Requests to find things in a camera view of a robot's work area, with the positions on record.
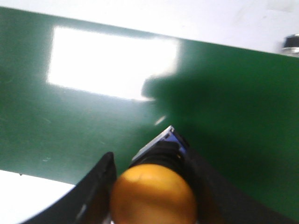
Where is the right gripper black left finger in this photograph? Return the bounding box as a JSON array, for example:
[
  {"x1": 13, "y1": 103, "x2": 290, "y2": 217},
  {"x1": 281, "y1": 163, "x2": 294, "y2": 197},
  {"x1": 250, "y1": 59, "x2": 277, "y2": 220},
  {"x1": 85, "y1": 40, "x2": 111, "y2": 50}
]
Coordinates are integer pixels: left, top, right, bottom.
[{"x1": 23, "y1": 152, "x2": 116, "y2": 224}]

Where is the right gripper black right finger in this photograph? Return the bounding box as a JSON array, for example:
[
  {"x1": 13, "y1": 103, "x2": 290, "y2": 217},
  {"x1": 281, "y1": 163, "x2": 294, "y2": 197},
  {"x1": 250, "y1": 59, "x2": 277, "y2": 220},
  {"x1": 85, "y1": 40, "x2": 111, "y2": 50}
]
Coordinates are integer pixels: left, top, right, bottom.
[{"x1": 185, "y1": 149, "x2": 296, "y2": 224}]

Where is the green conveyor belt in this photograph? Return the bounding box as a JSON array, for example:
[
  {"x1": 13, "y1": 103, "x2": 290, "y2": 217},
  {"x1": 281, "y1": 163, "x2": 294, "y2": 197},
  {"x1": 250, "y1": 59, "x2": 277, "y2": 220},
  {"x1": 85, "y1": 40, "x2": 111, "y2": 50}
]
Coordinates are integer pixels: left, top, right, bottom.
[{"x1": 0, "y1": 7, "x2": 299, "y2": 220}]

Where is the silver black button base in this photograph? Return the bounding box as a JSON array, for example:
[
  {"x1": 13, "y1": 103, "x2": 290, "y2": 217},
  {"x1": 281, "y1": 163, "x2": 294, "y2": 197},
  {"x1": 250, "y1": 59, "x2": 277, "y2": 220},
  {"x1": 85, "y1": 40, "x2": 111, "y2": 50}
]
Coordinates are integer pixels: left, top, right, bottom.
[{"x1": 279, "y1": 34, "x2": 299, "y2": 57}]

